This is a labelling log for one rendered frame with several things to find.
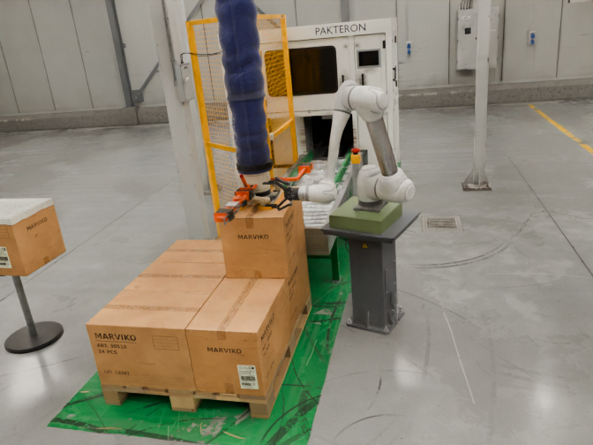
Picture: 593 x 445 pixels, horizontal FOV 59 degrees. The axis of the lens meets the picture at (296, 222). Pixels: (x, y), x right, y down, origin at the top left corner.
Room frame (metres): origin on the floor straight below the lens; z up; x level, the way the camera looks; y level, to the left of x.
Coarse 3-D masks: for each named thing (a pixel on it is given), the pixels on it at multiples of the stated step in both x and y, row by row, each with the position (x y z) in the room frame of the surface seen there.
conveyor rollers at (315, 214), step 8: (312, 160) 5.76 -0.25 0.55; (320, 160) 5.73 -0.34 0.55; (320, 168) 5.44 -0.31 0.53; (336, 168) 5.32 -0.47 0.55; (304, 176) 5.13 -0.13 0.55; (312, 176) 5.11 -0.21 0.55; (320, 176) 5.09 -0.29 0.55; (344, 176) 5.02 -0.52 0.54; (296, 184) 4.88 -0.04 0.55; (304, 184) 4.86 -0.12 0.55; (312, 184) 4.83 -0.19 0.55; (304, 208) 4.12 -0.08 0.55; (312, 208) 4.11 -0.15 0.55; (320, 208) 4.09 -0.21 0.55; (328, 208) 4.07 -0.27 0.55; (304, 216) 3.94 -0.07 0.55; (312, 216) 3.92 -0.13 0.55; (320, 216) 3.90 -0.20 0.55; (304, 224) 3.76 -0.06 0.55; (312, 224) 3.74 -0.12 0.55; (320, 224) 3.72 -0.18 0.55
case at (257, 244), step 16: (256, 208) 3.07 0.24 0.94; (288, 208) 3.03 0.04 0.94; (240, 224) 2.93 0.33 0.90; (256, 224) 2.91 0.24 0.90; (272, 224) 2.89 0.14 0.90; (288, 224) 2.98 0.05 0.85; (224, 240) 2.95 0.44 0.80; (240, 240) 2.93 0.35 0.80; (256, 240) 2.91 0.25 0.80; (272, 240) 2.89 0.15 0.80; (288, 240) 2.94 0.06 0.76; (304, 240) 3.44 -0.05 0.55; (224, 256) 2.96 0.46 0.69; (240, 256) 2.94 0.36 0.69; (256, 256) 2.91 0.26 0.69; (272, 256) 2.89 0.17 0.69; (288, 256) 2.90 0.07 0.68; (240, 272) 2.94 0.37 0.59; (256, 272) 2.92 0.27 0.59; (272, 272) 2.89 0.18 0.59; (288, 272) 2.87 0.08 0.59
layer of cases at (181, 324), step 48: (192, 240) 3.66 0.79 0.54; (144, 288) 2.93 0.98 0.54; (192, 288) 2.87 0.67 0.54; (240, 288) 2.81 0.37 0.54; (288, 288) 2.91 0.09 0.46; (96, 336) 2.54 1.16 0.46; (144, 336) 2.47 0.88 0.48; (192, 336) 2.39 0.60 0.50; (240, 336) 2.32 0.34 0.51; (288, 336) 2.81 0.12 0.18; (144, 384) 2.48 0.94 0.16; (192, 384) 2.41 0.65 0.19; (240, 384) 2.33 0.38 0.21
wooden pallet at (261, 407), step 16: (304, 304) 3.26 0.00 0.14; (304, 320) 3.24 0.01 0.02; (288, 352) 2.81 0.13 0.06; (272, 384) 2.42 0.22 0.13; (112, 400) 2.54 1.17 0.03; (176, 400) 2.43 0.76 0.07; (192, 400) 2.41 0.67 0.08; (224, 400) 2.36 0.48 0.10; (240, 400) 2.34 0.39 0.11; (256, 400) 2.31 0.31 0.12; (272, 400) 2.39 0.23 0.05; (256, 416) 2.32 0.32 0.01
